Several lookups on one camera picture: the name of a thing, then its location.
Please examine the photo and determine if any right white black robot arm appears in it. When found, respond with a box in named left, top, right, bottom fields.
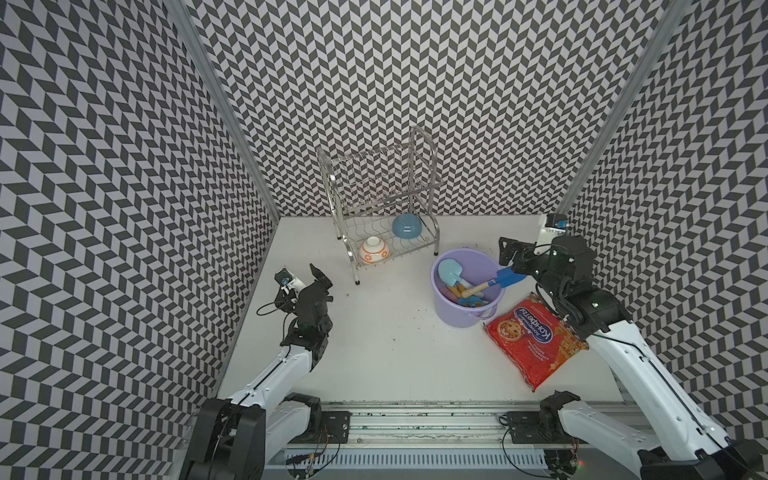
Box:
left=498, top=235, right=762, bottom=479

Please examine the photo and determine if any purple plastic bucket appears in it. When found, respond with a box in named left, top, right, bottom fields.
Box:
left=430, top=247, right=504, bottom=328

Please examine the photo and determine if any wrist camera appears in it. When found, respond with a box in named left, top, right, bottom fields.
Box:
left=274, top=267, right=306, bottom=294
left=536, top=213, right=569, bottom=245

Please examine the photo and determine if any aluminium front rail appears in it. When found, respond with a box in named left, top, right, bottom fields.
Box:
left=179, top=401, right=631, bottom=451

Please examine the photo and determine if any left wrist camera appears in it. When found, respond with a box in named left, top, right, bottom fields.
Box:
left=274, top=267, right=306, bottom=294

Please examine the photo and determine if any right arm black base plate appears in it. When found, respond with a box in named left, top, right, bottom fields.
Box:
left=499, top=411, right=581, bottom=445

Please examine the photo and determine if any blue ceramic bowl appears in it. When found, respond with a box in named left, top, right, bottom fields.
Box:
left=392, top=213, right=423, bottom=240

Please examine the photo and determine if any light teal plastic trowel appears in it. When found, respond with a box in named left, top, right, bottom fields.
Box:
left=438, top=258, right=473, bottom=290

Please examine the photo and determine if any yellow plastic scoop shovel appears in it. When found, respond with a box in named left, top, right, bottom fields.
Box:
left=447, top=286, right=466, bottom=302

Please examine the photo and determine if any red cookie snack bag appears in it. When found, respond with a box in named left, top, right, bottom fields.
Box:
left=484, top=293, right=589, bottom=392

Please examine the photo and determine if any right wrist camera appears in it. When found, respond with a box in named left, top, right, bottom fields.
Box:
left=536, top=213, right=569, bottom=245

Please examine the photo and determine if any right aluminium corner post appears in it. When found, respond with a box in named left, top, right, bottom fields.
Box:
left=555, top=0, right=692, bottom=215

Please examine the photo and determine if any aluminium corner post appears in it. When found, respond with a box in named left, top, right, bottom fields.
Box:
left=164, top=0, right=280, bottom=223
left=555, top=0, right=692, bottom=215

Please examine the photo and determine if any silver wire dish rack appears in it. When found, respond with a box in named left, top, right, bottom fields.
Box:
left=315, top=127, right=442, bottom=285

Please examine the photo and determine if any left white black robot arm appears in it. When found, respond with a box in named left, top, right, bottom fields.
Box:
left=180, top=266, right=333, bottom=479

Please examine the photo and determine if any left aluminium corner post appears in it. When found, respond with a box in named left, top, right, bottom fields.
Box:
left=164, top=0, right=280, bottom=223

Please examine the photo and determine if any dark blue trowel wooden handle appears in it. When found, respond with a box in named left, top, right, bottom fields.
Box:
left=462, top=267, right=526, bottom=298

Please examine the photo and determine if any white orange patterned bowl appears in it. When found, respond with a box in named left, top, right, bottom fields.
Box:
left=359, top=236, right=390, bottom=264

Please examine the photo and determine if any blue hand rake yellow handle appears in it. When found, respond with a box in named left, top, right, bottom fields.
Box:
left=458, top=296, right=489, bottom=308

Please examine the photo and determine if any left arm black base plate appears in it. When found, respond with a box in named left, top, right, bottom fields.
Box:
left=290, top=411, right=352, bottom=444

